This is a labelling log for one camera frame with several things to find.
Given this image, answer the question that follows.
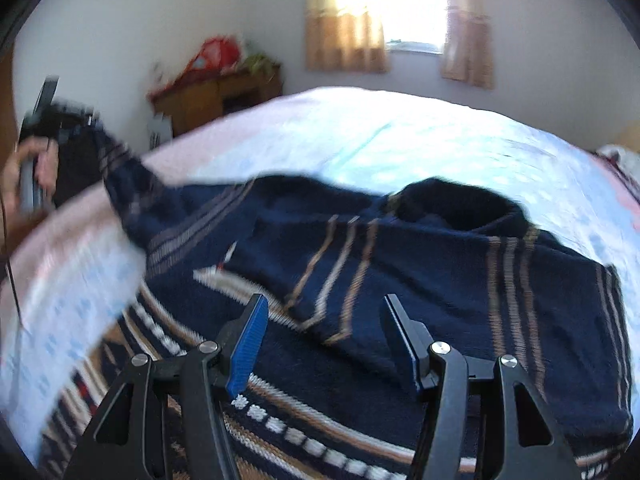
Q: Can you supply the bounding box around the beige window curtain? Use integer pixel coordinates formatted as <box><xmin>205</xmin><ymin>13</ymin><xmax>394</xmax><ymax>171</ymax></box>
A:
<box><xmin>305</xmin><ymin>0</ymin><xmax>392</xmax><ymax>73</ymax></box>
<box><xmin>440</xmin><ymin>0</ymin><xmax>497</xmax><ymax>91</ymax></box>

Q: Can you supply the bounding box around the red bag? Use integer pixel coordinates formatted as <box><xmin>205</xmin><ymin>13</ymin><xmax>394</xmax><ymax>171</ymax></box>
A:
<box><xmin>172</xmin><ymin>36</ymin><xmax>246</xmax><ymax>86</ymax></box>

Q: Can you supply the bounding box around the blue dotted bed sheet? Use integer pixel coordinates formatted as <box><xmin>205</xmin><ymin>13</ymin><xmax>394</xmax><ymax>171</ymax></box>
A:
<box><xmin>0</xmin><ymin>87</ymin><xmax>640</xmax><ymax>466</ymax></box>

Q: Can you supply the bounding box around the patterned white pillow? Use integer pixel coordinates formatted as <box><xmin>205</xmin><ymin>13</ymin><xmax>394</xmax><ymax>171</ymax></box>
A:
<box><xmin>594</xmin><ymin>142</ymin><xmax>640</xmax><ymax>196</ymax></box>

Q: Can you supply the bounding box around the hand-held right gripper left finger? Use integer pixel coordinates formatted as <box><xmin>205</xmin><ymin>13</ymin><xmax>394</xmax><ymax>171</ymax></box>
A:
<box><xmin>64</xmin><ymin>294</ymin><xmax>270</xmax><ymax>480</ymax></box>

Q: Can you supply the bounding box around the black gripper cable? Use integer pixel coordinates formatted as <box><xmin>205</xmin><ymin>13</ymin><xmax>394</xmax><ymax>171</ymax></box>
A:
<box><xmin>0</xmin><ymin>195</ymin><xmax>25</xmax><ymax>331</ymax></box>

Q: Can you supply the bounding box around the bright window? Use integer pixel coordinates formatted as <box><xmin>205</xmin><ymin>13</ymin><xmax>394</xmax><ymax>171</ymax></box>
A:
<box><xmin>336</xmin><ymin>0</ymin><xmax>448</xmax><ymax>55</ymax></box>

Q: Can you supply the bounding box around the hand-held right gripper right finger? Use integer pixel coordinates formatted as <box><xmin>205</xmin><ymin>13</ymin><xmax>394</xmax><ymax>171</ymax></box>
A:
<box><xmin>381</xmin><ymin>294</ymin><xmax>583</xmax><ymax>480</ymax></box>

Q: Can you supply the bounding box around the wooden cabinet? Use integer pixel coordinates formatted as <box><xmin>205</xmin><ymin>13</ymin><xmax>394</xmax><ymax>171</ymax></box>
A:
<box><xmin>147</xmin><ymin>64</ymin><xmax>283</xmax><ymax>138</ymax></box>

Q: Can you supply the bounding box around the navy striped knit sweater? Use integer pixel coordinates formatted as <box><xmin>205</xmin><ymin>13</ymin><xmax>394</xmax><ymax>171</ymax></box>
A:
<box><xmin>40</xmin><ymin>122</ymin><xmax>635</xmax><ymax>480</ymax></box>

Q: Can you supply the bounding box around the person's left hand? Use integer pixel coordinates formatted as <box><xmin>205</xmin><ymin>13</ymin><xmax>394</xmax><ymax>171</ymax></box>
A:
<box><xmin>1</xmin><ymin>139</ymin><xmax>62</xmax><ymax>213</ymax></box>

